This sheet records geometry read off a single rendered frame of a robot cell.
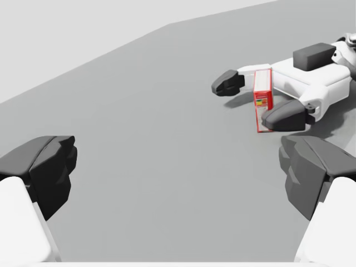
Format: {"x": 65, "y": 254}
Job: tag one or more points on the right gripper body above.
{"x": 320, "y": 80}

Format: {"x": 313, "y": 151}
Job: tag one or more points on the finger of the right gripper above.
{"x": 226, "y": 83}
{"x": 283, "y": 116}

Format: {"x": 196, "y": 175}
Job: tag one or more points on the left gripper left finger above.
{"x": 41, "y": 178}

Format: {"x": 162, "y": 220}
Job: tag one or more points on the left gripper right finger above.
{"x": 308, "y": 172}

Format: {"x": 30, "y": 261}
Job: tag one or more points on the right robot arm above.
{"x": 346, "y": 57}

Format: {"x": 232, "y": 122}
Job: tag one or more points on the red and white carton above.
{"x": 262, "y": 86}

